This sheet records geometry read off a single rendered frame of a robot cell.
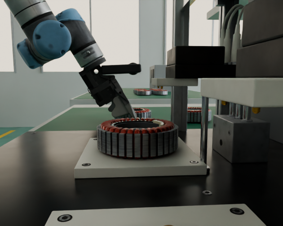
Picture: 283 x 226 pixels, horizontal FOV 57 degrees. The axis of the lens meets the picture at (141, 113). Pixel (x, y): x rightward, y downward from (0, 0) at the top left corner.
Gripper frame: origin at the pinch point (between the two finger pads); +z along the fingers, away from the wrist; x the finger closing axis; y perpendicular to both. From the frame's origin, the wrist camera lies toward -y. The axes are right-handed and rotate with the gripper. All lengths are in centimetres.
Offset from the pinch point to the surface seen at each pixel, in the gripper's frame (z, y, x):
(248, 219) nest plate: -3, 2, 62
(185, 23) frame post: -16.8, -16.3, 26.4
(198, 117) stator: 8.1, -15.6, 7.7
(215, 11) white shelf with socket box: -14, -59, -36
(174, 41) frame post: -15.0, -12.8, 25.7
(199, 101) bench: 32, -49, -83
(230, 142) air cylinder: -0.9, -5.5, 47.0
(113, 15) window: -87, -93, -403
